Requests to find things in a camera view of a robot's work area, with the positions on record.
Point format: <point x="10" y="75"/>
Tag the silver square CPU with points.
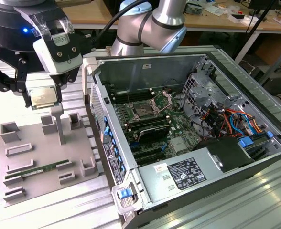
<point x="43" y="97"/>

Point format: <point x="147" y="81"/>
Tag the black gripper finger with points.
<point x="22" y="76"/>
<point x="58" y="93"/>

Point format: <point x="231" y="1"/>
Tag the green motherboard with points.
<point x="178" y="130"/>

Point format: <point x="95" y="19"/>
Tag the blue disk carrier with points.
<point x="246" y="142"/>

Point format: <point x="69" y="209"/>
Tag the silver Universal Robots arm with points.
<point x="166" y="14"/>

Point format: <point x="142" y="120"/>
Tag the open PC case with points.
<point x="154" y="66"/>

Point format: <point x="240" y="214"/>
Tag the silver chipset heatsink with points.
<point x="178" y="144"/>

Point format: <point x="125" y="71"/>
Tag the silver perforated drive cage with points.
<point x="197" y="95"/>

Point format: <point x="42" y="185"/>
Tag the black installed RAM sticks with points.
<point x="147" y="120"/>

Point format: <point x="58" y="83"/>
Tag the brown arm base plate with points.
<point x="108" y="51"/>

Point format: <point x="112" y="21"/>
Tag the white desk leg frame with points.
<point x="246" y="46"/>

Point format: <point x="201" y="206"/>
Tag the CPU socket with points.
<point x="141" y="110"/>

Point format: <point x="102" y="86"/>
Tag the wooden desk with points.
<point x="202" y="22"/>

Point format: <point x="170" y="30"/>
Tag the blue case latch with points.
<point x="125" y="193"/>

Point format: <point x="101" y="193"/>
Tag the black expansion card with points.
<point x="154" y="133"/>

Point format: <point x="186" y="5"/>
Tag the small blue plastic clip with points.
<point x="269" y="134"/>

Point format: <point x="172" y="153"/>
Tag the grey plastic parts rack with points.
<point x="49" y="152"/>

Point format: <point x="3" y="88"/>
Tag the green RAM stick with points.
<point x="42" y="168"/>

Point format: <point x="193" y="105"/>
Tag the black RAM slot bank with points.
<point x="131" y="95"/>

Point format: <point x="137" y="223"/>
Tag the silver power supply unit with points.
<point x="154" y="188"/>

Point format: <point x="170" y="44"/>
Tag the black expansion slot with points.
<point x="147" y="152"/>
<point x="151" y="159"/>

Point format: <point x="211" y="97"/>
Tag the black plastic air duct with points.
<point x="224" y="150"/>

